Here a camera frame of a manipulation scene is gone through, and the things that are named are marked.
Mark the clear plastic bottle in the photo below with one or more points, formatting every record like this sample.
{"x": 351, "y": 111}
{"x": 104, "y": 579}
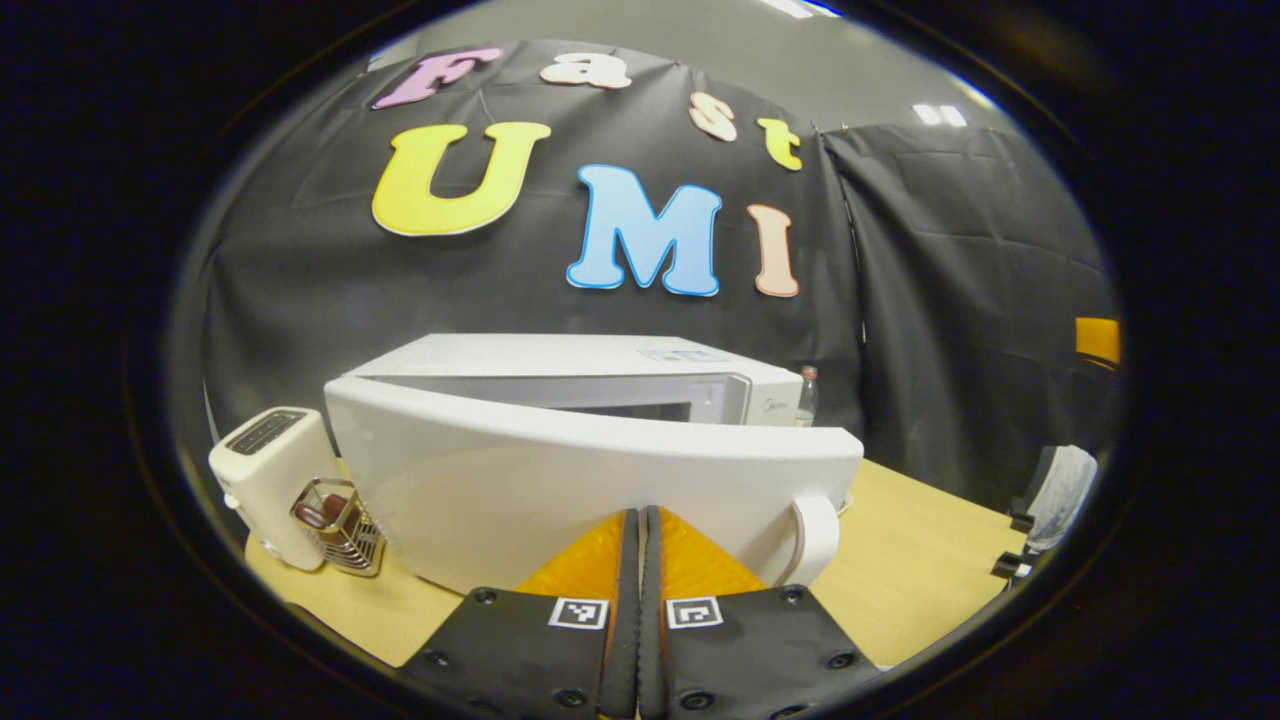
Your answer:
{"x": 808, "y": 400}

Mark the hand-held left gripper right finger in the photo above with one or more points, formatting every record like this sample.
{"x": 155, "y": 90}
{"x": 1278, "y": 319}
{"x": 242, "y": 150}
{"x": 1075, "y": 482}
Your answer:
{"x": 652, "y": 620}

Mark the small ceiling light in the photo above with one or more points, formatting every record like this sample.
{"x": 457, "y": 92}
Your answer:
{"x": 940, "y": 113}

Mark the white toaster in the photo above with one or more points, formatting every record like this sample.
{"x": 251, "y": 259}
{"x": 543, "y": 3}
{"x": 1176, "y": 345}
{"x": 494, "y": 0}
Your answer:
{"x": 265, "y": 480}

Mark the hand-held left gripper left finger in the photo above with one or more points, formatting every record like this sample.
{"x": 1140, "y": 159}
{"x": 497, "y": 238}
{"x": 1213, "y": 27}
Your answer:
{"x": 625, "y": 620}

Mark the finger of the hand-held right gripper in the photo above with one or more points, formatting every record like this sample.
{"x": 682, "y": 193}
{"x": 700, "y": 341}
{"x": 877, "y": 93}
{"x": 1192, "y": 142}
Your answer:
{"x": 1098, "y": 340}

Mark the white microwave oven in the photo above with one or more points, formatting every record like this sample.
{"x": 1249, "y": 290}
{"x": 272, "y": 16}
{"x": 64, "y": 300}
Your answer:
{"x": 500, "y": 480}

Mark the long ceiling light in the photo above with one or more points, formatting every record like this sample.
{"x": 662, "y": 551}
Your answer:
{"x": 800, "y": 6}

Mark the grey office chair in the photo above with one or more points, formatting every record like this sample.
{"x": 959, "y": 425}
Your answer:
{"x": 1060, "y": 490}

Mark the black backdrop cloth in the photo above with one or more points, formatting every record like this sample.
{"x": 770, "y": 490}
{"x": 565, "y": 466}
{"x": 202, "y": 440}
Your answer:
{"x": 900, "y": 300}

